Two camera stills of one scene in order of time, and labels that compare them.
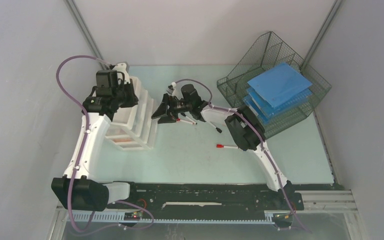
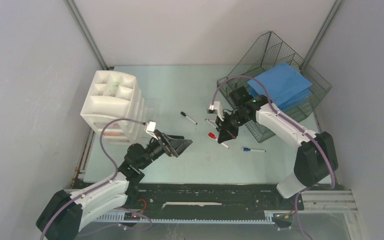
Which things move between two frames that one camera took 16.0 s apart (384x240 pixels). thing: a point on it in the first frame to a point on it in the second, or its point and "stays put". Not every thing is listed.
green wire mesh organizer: [267, 53] stays put
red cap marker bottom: [222, 146] to [212, 135]
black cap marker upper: [189, 118] stays put
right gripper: [162, 110] to [226, 133]
